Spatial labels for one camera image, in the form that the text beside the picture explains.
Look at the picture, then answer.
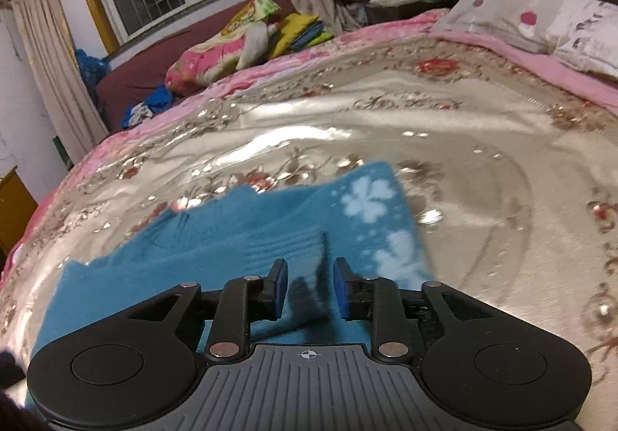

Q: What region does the blue crumpled cloth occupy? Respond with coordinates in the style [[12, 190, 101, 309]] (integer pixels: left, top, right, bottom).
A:
[[121, 85, 175, 130]]

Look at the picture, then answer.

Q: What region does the teal knitted sweater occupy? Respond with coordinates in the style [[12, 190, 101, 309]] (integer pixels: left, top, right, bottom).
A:
[[37, 162, 430, 346]]

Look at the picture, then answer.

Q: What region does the yellow folded cloth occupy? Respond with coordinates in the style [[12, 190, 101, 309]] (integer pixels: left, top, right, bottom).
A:
[[267, 13, 334, 60]]

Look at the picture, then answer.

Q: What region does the maroon sofa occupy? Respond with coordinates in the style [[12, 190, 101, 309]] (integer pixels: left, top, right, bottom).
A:
[[95, 0, 301, 133]]

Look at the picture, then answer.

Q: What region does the beige curtain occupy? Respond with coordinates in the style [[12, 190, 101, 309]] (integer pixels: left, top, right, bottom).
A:
[[10, 0, 108, 163]]

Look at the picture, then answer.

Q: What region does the blue plastic bag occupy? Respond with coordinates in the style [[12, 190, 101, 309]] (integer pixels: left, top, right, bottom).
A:
[[75, 49, 110, 98]]

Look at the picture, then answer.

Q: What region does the floral beige bedspread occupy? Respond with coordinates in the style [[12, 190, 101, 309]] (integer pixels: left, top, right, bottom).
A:
[[1, 40, 617, 422]]

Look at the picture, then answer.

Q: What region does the pink bed sheet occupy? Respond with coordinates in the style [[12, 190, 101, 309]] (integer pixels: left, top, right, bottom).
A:
[[1, 10, 617, 287]]

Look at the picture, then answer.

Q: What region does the floral white pillow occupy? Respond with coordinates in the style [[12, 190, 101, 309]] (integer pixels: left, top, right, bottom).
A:
[[433, 0, 617, 81]]

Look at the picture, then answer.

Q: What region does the wooden side table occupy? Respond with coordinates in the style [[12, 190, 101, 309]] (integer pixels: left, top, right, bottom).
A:
[[0, 166, 38, 256]]

